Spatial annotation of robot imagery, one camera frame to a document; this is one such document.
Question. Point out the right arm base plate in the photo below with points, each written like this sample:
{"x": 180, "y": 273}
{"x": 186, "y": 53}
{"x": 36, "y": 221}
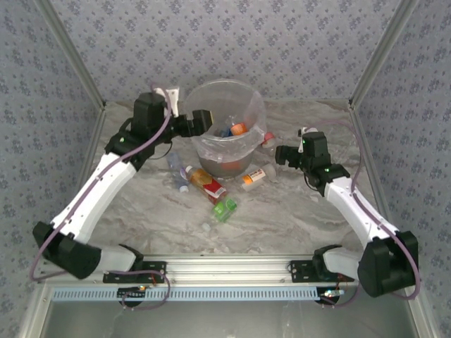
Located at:
{"x": 299, "y": 271}

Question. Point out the pink cap plastic bottle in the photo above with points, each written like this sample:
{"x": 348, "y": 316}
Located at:
{"x": 269, "y": 138}

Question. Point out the clear plastic bag liner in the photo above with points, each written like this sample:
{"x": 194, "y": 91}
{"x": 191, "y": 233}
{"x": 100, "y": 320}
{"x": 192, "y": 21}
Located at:
{"x": 211, "y": 148}

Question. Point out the aluminium mounting rail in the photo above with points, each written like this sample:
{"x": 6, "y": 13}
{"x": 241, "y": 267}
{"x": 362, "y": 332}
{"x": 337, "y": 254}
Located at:
{"x": 229, "y": 267}

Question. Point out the clear bottle blue label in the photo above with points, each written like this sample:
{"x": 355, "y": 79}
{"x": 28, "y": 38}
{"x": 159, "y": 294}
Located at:
{"x": 175, "y": 165}

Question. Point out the clear plastic bin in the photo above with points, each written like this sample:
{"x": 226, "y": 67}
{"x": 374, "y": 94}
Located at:
{"x": 211, "y": 166}

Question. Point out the orange cap plastic bottle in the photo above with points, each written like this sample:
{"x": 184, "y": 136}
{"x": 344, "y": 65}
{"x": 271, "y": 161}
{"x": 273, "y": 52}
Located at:
{"x": 239, "y": 128}

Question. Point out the blue label plastic bottle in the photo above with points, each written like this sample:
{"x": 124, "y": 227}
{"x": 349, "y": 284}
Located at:
{"x": 225, "y": 133}

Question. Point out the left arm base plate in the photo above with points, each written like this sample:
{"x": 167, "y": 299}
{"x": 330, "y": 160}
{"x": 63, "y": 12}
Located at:
{"x": 155, "y": 273}

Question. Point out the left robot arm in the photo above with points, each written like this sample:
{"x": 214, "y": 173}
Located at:
{"x": 95, "y": 192}

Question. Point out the aluminium frame post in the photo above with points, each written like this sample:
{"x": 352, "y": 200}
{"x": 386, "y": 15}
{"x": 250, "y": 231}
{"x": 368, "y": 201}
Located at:
{"x": 72, "y": 53}
{"x": 382, "y": 53}

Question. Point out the small circuit board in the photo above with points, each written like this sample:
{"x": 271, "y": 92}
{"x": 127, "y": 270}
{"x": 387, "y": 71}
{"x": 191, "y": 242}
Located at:
{"x": 331, "y": 293}
{"x": 130, "y": 292}

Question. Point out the metal base tray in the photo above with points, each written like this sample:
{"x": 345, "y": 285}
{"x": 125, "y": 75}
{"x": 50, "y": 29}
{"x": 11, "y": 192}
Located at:
{"x": 229, "y": 320}

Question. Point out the white bottle orange label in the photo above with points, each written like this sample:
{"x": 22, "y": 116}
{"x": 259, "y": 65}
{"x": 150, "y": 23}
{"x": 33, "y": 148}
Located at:
{"x": 254, "y": 176}

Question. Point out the orange red label bottle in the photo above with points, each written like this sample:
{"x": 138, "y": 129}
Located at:
{"x": 206, "y": 183}

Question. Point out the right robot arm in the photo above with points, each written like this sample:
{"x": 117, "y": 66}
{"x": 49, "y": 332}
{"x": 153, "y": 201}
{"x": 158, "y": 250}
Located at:
{"x": 356, "y": 207}

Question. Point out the green label plastic bottle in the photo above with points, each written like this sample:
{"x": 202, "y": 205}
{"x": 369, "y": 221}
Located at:
{"x": 223, "y": 209}

